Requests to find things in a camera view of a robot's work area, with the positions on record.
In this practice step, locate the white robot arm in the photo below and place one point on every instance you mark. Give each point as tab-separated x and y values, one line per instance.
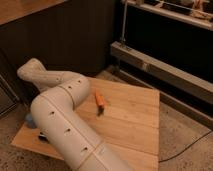
53	111

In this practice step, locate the orange toy carrot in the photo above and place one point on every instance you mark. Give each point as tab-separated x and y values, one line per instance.
100	102

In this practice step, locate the metal shelf rack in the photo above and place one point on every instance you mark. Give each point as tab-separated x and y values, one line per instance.
168	51

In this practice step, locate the black white striped block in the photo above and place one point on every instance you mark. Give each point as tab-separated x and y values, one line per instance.
42	137

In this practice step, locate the light blue cup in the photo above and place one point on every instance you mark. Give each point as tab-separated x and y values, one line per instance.
30	122

